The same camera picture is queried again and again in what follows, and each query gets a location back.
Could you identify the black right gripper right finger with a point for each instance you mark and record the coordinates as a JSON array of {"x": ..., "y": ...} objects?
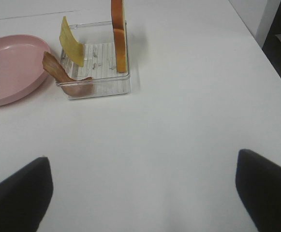
[{"x": 258, "y": 183}]

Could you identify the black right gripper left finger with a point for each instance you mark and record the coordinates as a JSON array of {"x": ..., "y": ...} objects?
[{"x": 25, "y": 197}]

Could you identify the bacon strip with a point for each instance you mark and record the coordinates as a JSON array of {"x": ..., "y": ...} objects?
[{"x": 52, "y": 67}]

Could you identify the yellow cheese slice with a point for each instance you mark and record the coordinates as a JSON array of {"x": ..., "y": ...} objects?
[{"x": 72, "y": 48}]

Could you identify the pink round plate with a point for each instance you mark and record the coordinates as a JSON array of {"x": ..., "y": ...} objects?
[{"x": 21, "y": 69}]

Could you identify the clear right plastic container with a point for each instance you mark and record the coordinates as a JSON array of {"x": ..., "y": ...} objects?
[{"x": 98, "y": 77}]

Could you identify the standing bread slice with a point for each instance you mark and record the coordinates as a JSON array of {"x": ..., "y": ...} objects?
[{"x": 119, "y": 31}]

